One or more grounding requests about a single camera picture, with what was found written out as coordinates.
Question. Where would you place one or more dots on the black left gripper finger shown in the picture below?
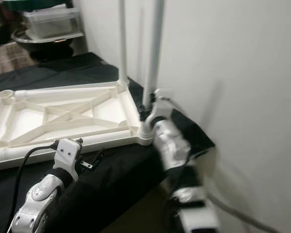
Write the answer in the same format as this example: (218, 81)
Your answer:
(97, 158)

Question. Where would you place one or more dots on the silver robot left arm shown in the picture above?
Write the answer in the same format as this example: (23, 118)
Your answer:
(39, 194)

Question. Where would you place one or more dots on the black tablecloth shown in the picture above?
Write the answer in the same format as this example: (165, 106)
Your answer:
(126, 184)

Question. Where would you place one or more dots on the dark green pot lid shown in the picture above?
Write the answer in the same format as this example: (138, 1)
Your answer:
(34, 4)

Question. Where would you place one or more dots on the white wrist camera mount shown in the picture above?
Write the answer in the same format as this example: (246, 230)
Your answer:
(69, 151)
(162, 104)

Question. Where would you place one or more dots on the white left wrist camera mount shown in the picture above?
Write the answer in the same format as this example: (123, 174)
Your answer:
(69, 151)

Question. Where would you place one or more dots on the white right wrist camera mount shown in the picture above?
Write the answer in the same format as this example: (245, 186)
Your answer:
(162, 104)

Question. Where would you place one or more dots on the clear plastic storage bin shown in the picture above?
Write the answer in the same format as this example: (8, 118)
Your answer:
(53, 24)

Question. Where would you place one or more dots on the black wok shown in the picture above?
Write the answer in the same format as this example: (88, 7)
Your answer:
(48, 48)

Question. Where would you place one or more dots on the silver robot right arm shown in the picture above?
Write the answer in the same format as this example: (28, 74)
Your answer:
(172, 145)

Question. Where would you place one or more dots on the patterned cloth covered table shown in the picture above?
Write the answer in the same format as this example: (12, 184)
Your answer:
(9, 60)

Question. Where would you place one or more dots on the white plastic children table top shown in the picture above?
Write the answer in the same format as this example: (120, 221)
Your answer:
(102, 109)

